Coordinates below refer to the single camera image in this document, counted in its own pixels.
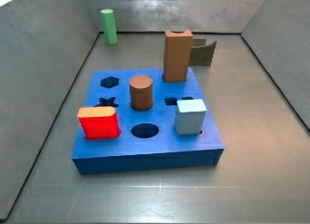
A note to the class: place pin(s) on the brown cylinder peg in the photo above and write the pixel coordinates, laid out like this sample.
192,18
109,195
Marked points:
141,91

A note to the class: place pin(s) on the dark curved bracket stand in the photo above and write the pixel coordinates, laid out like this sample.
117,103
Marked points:
202,53

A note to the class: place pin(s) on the tall brown notched block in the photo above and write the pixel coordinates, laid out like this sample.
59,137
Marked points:
177,55

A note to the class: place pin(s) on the light blue square block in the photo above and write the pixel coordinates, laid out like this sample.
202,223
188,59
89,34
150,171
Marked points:
189,116

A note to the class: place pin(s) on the green hexagon peg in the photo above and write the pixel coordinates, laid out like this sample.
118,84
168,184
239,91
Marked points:
109,26

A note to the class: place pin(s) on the red rounded block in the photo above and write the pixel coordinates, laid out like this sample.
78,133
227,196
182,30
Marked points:
100,122

